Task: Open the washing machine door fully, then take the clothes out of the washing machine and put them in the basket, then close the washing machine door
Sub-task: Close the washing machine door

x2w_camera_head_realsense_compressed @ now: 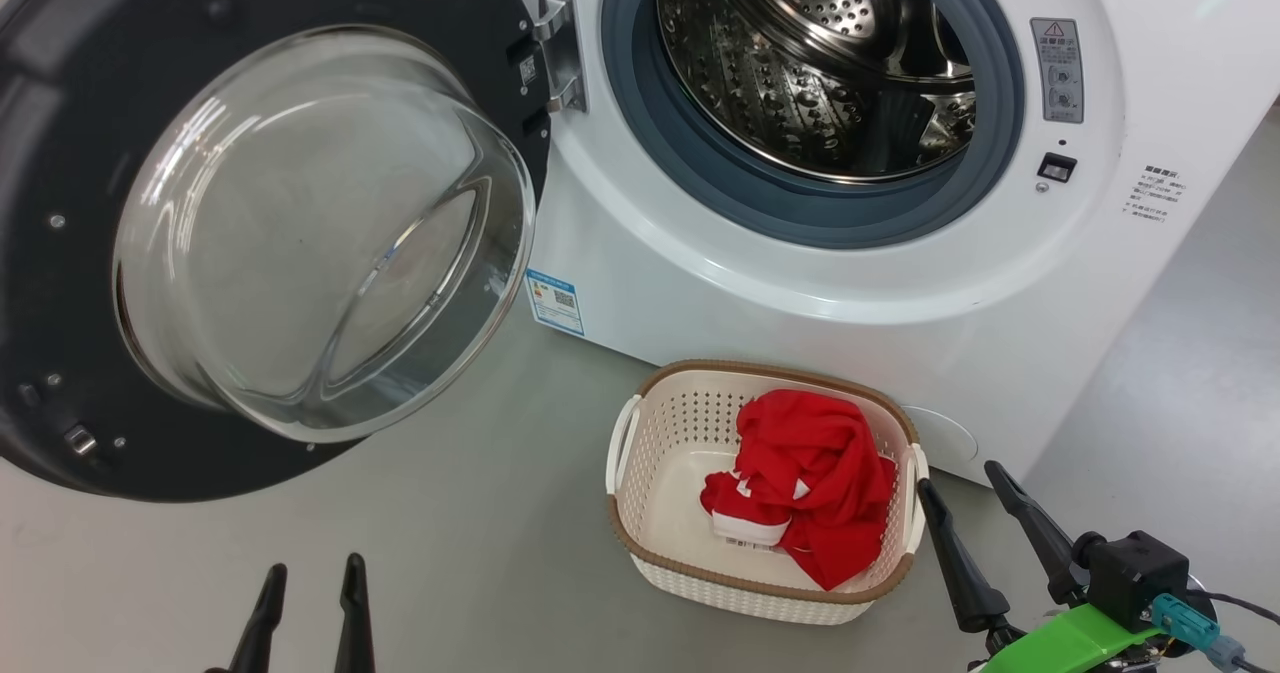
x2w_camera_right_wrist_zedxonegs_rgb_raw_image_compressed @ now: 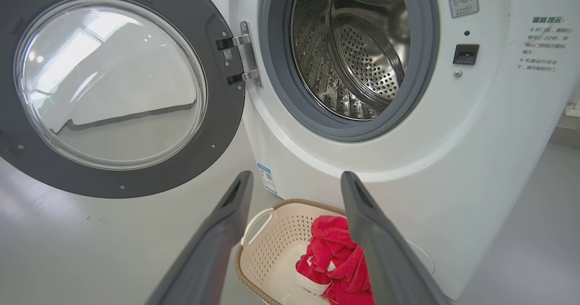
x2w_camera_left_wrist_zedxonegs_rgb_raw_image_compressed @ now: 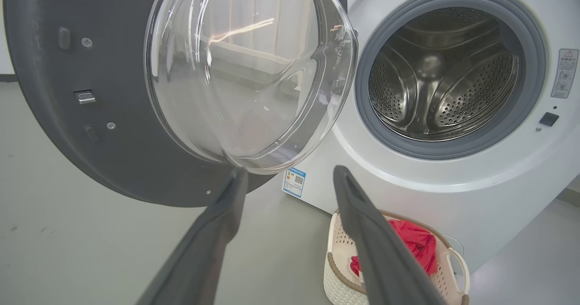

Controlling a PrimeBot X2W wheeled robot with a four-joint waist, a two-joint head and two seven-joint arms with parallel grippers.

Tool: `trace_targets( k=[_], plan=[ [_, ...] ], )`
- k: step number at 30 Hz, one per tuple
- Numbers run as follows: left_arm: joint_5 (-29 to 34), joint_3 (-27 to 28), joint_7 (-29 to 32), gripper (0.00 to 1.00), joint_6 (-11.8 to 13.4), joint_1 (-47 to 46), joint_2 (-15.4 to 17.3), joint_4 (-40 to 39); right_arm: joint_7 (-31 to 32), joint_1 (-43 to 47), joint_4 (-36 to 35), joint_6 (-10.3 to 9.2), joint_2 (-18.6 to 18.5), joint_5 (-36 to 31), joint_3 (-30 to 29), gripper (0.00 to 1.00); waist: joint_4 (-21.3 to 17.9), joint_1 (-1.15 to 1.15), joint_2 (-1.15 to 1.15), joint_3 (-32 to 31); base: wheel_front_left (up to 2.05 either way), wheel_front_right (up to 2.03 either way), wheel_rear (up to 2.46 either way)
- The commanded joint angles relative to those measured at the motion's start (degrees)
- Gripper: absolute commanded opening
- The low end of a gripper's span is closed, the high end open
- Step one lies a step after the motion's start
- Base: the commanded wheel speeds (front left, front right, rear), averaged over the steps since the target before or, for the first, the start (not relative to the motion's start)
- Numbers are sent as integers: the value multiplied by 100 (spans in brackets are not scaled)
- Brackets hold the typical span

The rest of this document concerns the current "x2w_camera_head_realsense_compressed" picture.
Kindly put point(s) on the red and white garment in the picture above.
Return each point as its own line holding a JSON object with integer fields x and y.
{"x": 820, "y": 473}

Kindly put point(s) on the silver metal door hinge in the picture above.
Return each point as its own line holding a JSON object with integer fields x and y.
{"x": 562, "y": 43}

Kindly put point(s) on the cream perforated laundry basket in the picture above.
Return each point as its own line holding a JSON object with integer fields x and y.
{"x": 670, "y": 513}

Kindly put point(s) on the white front-load washing machine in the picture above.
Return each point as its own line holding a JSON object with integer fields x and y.
{"x": 900, "y": 353}

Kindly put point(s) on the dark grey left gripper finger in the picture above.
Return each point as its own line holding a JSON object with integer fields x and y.
{"x": 262, "y": 633}
{"x": 353, "y": 623}

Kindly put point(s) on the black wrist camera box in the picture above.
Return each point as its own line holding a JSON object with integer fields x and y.
{"x": 1135, "y": 573}

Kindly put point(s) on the grey warning sticker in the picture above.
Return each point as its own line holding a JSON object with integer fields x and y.
{"x": 1057, "y": 71}

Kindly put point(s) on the black door latch socket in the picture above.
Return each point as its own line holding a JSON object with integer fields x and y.
{"x": 1057, "y": 167}

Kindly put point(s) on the black round washer door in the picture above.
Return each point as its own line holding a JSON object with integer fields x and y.
{"x": 80, "y": 153}

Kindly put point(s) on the small QR hinge sticker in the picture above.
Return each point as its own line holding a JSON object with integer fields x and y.
{"x": 527, "y": 70}

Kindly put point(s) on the blue energy label sticker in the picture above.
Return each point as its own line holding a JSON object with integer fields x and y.
{"x": 555, "y": 303}

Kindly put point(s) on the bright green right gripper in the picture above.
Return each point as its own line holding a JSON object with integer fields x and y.
{"x": 1070, "y": 643}

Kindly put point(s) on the perforated steel washer drum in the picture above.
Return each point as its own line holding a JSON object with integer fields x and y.
{"x": 800, "y": 73}

